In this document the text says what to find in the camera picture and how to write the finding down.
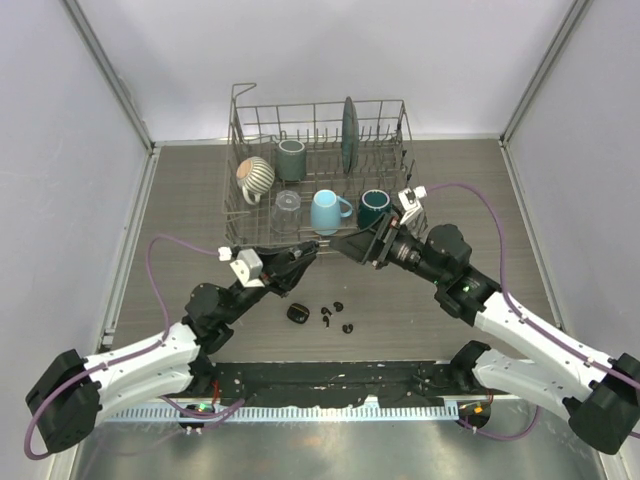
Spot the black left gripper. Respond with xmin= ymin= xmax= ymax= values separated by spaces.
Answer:
xmin=222 ymin=244 xmax=314 ymax=326

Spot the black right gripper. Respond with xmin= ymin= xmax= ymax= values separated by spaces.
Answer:
xmin=330 ymin=212 xmax=447 ymax=287

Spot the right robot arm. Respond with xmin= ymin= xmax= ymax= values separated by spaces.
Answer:
xmin=330 ymin=214 xmax=639 ymax=455

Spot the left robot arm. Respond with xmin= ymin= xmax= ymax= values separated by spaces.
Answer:
xmin=23 ymin=240 xmax=320 ymax=460

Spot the small black earbud case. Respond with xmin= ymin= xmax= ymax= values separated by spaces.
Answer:
xmin=286 ymin=303 xmax=310 ymax=325

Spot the dark green mug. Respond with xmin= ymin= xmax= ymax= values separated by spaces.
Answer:
xmin=357 ymin=189 xmax=402 ymax=230

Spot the clear glass tumbler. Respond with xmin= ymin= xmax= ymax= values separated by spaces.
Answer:
xmin=271 ymin=190 xmax=301 ymax=234

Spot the light blue mug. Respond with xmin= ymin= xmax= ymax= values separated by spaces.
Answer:
xmin=311 ymin=189 xmax=353 ymax=236

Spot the striped ceramic mug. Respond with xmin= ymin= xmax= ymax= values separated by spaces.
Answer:
xmin=236 ymin=156 xmax=275 ymax=206

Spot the grey ceramic cup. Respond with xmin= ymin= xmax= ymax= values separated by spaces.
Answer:
xmin=275 ymin=139 xmax=306 ymax=182

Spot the dark teal plate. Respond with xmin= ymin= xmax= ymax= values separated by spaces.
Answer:
xmin=341 ymin=96 xmax=359 ymax=174

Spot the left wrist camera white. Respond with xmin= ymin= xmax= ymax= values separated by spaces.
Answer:
xmin=217 ymin=247 xmax=264 ymax=288

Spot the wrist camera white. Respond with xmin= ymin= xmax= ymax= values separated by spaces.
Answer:
xmin=217 ymin=247 xmax=264 ymax=288
xmin=398 ymin=186 xmax=427 ymax=233

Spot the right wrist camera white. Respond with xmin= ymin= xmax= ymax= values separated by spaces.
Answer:
xmin=398 ymin=186 xmax=427 ymax=233

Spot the metal wire dish rack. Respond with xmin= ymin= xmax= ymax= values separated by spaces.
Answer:
xmin=223 ymin=83 xmax=418 ymax=252

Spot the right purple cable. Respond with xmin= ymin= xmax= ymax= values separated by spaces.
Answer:
xmin=424 ymin=182 xmax=614 ymax=369

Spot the purple cable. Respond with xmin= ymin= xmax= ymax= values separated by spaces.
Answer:
xmin=24 ymin=234 xmax=224 ymax=459
xmin=424 ymin=182 xmax=614 ymax=369

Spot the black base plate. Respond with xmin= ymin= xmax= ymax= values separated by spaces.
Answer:
xmin=170 ymin=361 xmax=489 ymax=409

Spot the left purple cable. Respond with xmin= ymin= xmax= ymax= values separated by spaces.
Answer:
xmin=24 ymin=234 xmax=224 ymax=459

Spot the white slotted cable duct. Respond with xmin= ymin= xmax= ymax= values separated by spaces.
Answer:
xmin=108 ymin=399 xmax=459 ymax=423

